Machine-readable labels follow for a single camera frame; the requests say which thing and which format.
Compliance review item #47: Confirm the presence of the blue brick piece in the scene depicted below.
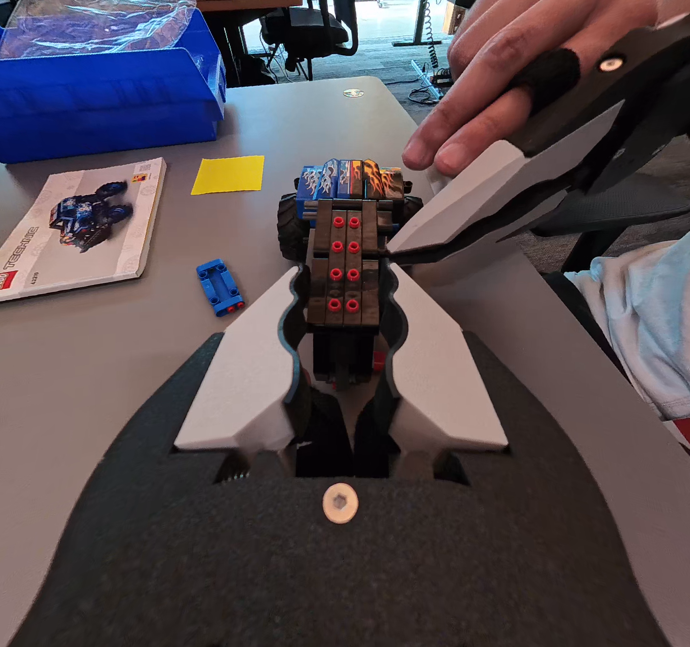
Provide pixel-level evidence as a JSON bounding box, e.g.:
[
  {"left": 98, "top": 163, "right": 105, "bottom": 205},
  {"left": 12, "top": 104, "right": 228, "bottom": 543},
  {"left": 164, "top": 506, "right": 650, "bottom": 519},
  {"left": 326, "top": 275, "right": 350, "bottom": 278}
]
[{"left": 195, "top": 258, "right": 246, "bottom": 318}]

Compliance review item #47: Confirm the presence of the white power strip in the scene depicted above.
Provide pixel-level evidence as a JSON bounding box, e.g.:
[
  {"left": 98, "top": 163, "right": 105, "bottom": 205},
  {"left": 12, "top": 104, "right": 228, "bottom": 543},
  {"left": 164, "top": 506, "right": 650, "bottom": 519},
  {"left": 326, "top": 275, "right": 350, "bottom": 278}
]
[{"left": 410, "top": 59, "right": 456, "bottom": 99}]

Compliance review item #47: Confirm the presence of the person's white shirt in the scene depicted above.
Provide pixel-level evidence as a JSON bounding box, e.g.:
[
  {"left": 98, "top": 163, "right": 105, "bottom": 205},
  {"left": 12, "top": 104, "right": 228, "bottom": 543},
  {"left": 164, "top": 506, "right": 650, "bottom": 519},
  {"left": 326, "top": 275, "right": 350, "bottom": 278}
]
[{"left": 565, "top": 237, "right": 690, "bottom": 445}]

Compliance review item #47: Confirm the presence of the person's right hand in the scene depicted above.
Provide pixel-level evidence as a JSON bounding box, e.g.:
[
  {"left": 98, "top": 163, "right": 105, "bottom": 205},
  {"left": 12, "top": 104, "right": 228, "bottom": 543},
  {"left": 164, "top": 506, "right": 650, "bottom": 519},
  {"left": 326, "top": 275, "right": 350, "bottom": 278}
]
[{"left": 401, "top": 0, "right": 661, "bottom": 175}]

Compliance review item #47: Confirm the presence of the clear plastic bag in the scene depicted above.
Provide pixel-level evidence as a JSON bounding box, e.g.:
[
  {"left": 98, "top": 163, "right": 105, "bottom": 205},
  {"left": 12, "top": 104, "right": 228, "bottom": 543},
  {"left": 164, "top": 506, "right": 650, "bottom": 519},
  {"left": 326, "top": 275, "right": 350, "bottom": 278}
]
[{"left": 0, "top": 0, "right": 197, "bottom": 60}]

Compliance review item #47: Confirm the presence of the black coiled cable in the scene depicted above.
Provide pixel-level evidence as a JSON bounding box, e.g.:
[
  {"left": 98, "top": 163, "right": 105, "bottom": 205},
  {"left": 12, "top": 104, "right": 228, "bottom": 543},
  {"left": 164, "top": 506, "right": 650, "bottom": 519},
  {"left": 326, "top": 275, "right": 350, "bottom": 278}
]
[{"left": 423, "top": 0, "right": 442, "bottom": 68}]

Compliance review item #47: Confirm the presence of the yellow sticky note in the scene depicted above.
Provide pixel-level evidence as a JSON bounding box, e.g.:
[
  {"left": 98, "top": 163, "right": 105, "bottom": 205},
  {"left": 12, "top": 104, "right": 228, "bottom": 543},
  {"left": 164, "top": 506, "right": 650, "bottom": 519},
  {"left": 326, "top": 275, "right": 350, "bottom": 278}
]
[{"left": 190, "top": 156, "right": 266, "bottom": 196}]

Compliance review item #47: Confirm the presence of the blue black toy brick truck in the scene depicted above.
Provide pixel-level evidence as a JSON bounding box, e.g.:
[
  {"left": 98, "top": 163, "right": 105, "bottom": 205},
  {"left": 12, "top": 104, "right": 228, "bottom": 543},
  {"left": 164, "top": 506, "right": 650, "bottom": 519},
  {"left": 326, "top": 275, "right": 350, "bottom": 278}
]
[{"left": 276, "top": 158, "right": 427, "bottom": 389}]

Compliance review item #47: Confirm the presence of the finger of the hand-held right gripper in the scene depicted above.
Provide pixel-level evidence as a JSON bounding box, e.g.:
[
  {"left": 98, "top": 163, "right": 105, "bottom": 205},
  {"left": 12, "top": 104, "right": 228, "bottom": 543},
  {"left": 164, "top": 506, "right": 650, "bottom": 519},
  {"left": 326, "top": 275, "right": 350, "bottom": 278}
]
[
  {"left": 496, "top": 194, "right": 569, "bottom": 244},
  {"left": 387, "top": 100, "right": 627, "bottom": 266}
]

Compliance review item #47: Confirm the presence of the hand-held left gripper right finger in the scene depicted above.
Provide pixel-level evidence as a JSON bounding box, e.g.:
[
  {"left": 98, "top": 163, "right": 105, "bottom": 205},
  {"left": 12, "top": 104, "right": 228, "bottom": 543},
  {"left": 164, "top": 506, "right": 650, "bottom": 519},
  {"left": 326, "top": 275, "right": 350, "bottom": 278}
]
[{"left": 385, "top": 263, "right": 510, "bottom": 453}]

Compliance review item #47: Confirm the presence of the black office chair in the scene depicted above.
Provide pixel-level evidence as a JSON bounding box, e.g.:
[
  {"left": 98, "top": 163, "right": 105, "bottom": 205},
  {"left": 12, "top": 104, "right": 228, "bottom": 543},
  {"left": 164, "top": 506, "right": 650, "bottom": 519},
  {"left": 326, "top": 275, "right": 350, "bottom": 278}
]
[{"left": 261, "top": 0, "right": 359, "bottom": 82}]

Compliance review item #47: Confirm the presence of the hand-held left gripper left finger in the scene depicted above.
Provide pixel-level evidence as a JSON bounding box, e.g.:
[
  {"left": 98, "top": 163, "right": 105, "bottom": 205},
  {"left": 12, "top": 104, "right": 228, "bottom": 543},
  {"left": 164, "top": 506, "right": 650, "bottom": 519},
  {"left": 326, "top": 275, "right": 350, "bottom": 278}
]
[{"left": 174, "top": 265, "right": 303, "bottom": 453}]

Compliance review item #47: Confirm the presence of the black mesh chair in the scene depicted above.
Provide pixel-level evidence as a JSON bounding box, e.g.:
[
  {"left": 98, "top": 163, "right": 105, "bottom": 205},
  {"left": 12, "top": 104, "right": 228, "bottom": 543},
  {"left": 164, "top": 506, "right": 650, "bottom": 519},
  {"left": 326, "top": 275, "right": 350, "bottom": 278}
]
[{"left": 512, "top": 135, "right": 690, "bottom": 273}]

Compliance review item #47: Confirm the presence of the truck building instruction booklet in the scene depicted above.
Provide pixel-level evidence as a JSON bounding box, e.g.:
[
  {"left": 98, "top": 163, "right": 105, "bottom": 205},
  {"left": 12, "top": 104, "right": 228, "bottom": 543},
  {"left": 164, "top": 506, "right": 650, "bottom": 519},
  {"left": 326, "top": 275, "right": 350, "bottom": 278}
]
[{"left": 0, "top": 157, "right": 168, "bottom": 303}]

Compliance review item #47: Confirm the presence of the blue plastic bin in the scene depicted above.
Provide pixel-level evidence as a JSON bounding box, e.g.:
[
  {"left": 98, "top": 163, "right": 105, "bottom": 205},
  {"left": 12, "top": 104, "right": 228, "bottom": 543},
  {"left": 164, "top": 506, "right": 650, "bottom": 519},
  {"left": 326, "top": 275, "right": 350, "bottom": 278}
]
[{"left": 0, "top": 8, "right": 227, "bottom": 165}]

